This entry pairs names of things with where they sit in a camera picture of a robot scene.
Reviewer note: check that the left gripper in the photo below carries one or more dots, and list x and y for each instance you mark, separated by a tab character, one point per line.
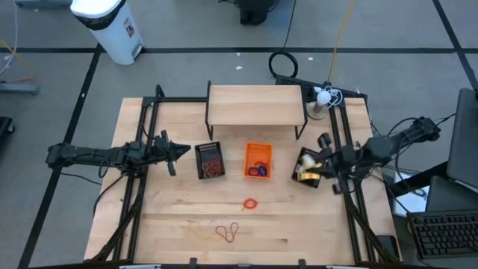
162	149

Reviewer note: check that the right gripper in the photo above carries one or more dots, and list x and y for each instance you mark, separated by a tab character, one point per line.
341	160

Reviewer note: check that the black slotted plastic basket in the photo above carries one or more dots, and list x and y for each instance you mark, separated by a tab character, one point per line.
209	151
310	183

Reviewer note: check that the yellow rubber band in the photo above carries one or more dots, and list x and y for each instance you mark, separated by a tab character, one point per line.
201	236
205	171

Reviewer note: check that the orange slotted plastic basket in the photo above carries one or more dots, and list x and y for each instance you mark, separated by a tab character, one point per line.
257	151

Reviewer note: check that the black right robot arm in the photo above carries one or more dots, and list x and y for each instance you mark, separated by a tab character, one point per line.
381	149

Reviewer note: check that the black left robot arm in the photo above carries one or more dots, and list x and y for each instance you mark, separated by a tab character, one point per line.
86	157

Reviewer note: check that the black desk leg bar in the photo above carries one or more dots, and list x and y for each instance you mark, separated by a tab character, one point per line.
411	185

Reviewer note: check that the white-topped metal stand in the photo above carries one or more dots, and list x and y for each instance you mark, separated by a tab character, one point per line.
323	97

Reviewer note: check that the wooden shelf riser, black legs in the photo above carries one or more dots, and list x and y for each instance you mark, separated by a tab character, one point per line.
255	104

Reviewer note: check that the white paper sheet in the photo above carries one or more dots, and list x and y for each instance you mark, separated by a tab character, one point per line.
414	203

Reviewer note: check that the black phone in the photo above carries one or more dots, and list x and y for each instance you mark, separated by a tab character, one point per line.
388	246

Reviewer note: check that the silver metal bar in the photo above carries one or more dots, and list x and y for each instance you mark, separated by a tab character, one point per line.
140	266

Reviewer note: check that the white trash can, black liner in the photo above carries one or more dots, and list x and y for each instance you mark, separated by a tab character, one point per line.
112	33

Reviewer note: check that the grey laptop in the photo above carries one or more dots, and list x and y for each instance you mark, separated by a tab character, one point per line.
465	142

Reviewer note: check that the black keyboard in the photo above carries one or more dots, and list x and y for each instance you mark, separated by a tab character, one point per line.
448	233

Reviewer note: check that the person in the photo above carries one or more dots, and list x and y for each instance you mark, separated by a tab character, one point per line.
255	11

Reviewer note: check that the black chair base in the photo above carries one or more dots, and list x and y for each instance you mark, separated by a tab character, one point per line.
4	129

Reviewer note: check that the black metal rig frame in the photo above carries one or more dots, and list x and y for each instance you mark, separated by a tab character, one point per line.
179	99

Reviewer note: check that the black metal bracket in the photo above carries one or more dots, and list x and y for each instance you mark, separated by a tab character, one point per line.
193	263
302	263

